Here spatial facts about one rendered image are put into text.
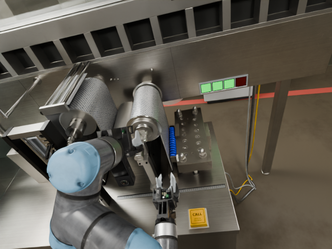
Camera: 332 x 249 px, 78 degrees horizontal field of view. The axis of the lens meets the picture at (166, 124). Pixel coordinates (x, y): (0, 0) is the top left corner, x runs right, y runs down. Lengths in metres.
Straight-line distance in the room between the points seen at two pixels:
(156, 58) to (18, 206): 1.10
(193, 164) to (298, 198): 1.32
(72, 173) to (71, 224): 0.09
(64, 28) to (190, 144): 0.78
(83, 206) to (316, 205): 1.94
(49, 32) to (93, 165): 0.84
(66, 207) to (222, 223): 0.70
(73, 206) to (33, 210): 0.99
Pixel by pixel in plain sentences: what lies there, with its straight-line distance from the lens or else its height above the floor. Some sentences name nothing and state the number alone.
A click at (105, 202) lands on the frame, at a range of 1.09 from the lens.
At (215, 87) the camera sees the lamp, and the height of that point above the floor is 1.18.
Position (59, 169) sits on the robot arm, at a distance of 0.36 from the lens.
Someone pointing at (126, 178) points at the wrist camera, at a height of 1.37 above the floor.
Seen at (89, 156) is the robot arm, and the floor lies 1.58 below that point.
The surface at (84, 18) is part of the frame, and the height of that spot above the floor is 1.63.
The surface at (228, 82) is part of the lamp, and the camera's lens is 1.13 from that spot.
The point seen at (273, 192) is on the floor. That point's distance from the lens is 2.10.
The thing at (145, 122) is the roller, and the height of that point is 1.30.
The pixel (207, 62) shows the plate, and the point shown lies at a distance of 1.06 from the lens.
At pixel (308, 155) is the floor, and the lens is 2.42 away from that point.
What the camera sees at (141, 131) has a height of 1.26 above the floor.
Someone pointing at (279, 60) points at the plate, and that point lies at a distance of 1.17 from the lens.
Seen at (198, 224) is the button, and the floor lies 0.92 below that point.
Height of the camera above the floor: 1.80
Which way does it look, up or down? 41 degrees down
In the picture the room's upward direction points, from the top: 16 degrees counter-clockwise
